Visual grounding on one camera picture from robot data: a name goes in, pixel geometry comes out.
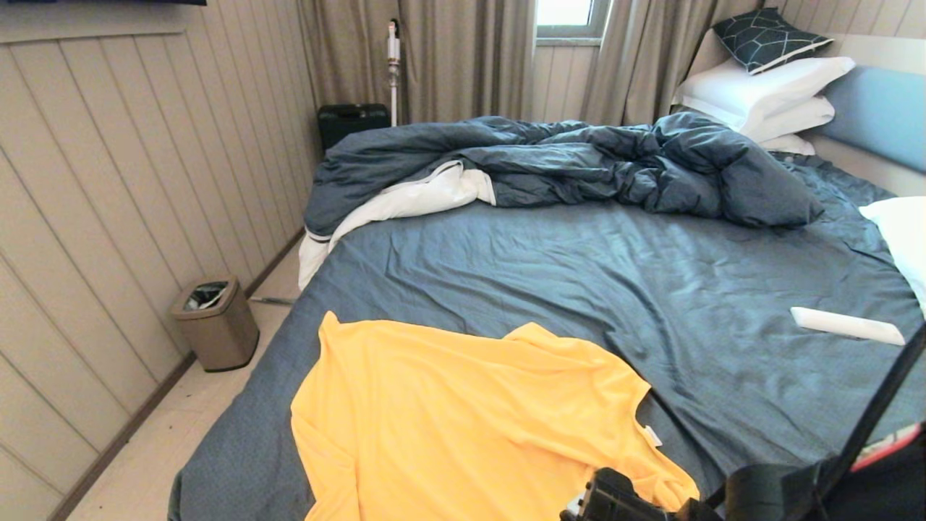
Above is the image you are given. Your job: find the yellow t-shirt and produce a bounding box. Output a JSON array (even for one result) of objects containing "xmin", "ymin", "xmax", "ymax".
[{"xmin": 291, "ymin": 311, "xmax": 701, "ymax": 521}]

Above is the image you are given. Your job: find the crumpled dark blue duvet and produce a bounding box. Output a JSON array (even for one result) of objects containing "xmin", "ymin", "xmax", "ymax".
[{"xmin": 303, "ymin": 112, "xmax": 823, "ymax": 240}]

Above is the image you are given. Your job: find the dark green suitcase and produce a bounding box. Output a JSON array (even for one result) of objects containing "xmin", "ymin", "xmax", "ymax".
[{"xmin": 318, "ymin": 103, "xmax": 391, "ymax": 153}]

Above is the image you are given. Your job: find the blue bed sheet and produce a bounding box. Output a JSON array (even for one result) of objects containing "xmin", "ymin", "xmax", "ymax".
[{"xmin": 168, "ymin": 152, "xmax": 926, "ymax": 521}]

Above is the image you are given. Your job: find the beige curtain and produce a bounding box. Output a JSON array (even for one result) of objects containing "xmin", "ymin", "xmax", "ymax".
[
  {"xmin": 579, "ymin": 0, "xmax": 764, "ymax": 127},
  {"xmin": 295, "ymin": 0, "xmax": 536, "ymax": 124}
]

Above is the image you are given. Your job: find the white stick vacuum cleaner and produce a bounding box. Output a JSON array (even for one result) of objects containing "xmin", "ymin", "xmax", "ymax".
[{"xmin": 387, "ymin": 19, "xmax": 401, "ymax": 127}]

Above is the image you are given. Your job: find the brown trash bin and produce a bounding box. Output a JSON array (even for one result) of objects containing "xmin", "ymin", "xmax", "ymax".
[{"xmin": 171, "ymin": 278, "xmax": 260, "ymax": 373}]

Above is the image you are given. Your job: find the crumpled bin bag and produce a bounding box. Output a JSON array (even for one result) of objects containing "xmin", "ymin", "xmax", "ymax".
[{"xmin": 184, "ymin": 283, "xmax": 229, "ymax": 312}]

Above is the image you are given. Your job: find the large white pillow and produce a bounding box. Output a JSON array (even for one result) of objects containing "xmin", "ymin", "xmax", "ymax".
[{"xmin": 676, "ymin": 56, "xmax": 857, "ymax": 135}]

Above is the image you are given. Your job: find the dark patterned cushion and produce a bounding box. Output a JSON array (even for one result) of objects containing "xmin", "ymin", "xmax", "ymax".
[{"xmin": 710, "ymin": 7, "xmax": 834, "ymax": 75}]

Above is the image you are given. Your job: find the white remote control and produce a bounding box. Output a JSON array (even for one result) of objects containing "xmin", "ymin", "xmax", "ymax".
[{"xmin": 789, "ymin": 306, "xmax": 906, "ymax": 346}]

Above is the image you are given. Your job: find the blue headboard pad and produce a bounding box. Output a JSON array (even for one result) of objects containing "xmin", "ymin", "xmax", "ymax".
[{"xmin": 817, "ymin": 66, "xmax": 926, "ymax": 174}]

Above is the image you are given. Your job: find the window with grey frame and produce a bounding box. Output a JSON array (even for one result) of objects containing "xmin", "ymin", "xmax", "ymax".
[{"xmin": 534, "ymin": 0, "xmax": 612, "ymax": 48}]

